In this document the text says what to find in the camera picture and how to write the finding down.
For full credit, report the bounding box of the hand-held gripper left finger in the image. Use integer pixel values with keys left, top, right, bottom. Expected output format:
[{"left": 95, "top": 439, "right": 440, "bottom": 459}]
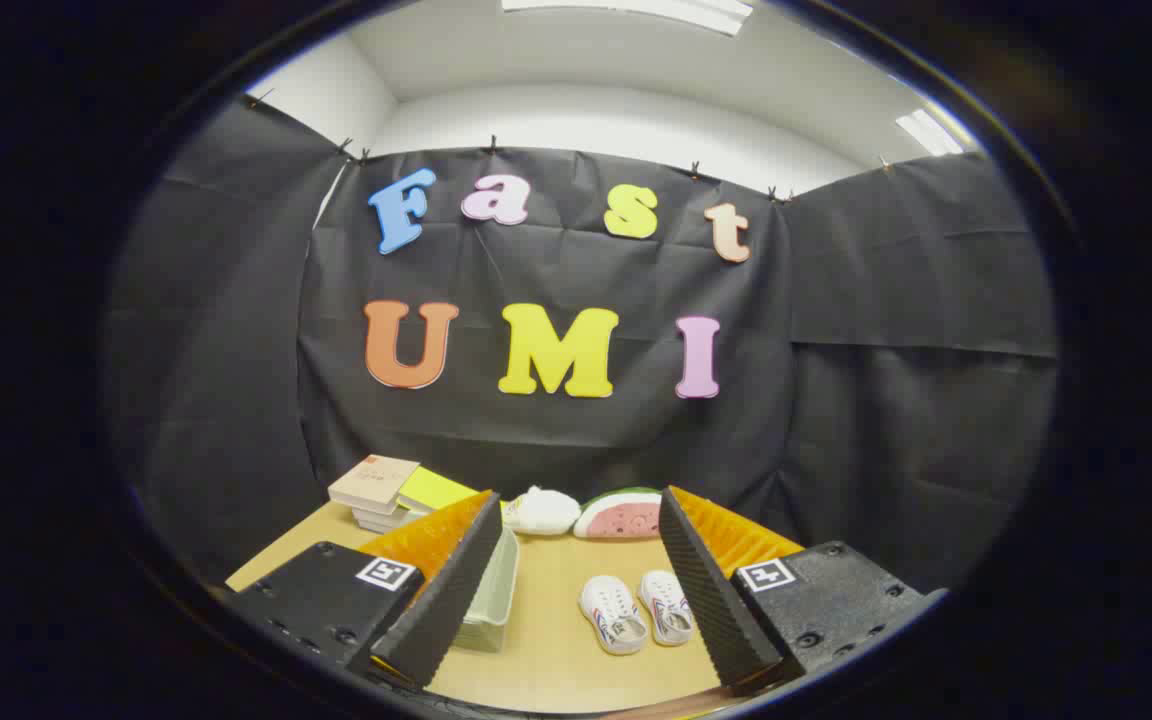
[{"left": 226, "top": 488, "right": 505, "bottom": 691}]

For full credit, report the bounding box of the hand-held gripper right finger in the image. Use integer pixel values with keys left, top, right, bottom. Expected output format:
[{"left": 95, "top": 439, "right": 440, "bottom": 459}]
[{"left": 658, "top": 485, "right": 947, "bottom": 698}]

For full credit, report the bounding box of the cream fabric storage box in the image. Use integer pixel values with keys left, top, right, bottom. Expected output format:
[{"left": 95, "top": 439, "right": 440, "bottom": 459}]
[{"left": 454, "top": 525, "right": 520, "bottom": 654}]

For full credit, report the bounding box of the white canvas shoe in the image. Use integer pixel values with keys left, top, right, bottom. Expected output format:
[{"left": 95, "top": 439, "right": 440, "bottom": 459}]
[
  {"left": 579, "top": 574, "right": 650, "bottom": 657},
  {"left": 638, "top": 569, "right": 695, "bottom": 647}
]

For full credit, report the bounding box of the grey book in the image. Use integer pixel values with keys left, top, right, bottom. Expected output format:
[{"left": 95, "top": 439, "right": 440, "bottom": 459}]
[{"left": 351, "top": 505, "right": 427, "bottom": 534}]

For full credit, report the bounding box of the yellow book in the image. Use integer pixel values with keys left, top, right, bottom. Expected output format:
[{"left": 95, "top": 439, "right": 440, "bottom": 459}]
[{"left": 396, "top": 466, "right": 482, "bottom": 516}]

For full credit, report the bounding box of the watermelon plush toy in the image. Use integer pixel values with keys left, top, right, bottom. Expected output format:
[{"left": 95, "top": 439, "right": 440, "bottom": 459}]
[{"left": 573, "top": 488, "right": 665, "bottom": 541}]

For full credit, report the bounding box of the white plush toy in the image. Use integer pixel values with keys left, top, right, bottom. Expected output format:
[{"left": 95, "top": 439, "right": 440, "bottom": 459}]
[{"left": 502, "top": 486, "right": 583, "bottom": 536}]

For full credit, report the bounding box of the beige book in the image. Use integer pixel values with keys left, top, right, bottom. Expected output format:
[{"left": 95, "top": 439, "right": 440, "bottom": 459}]
[{"left": 328, "top": 455, "right": 421, "bottom": 513}]

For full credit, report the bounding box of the row of black cloth clips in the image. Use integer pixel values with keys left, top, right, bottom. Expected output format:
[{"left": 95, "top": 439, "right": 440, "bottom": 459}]
[{"left": 246, "top": 88, "right": 892, "bottom": 203}]

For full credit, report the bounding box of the small ceiling light panel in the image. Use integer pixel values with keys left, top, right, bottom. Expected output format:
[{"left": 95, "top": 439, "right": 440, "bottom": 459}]
[{"left": 896, "top": 108, "right": 967, "bottom": 157}]

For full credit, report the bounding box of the long ceiling light panel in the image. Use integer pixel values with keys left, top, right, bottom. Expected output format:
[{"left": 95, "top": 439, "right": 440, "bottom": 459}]
[{"left": 501, "top": 0, "right": 755, "bottom": 37}]

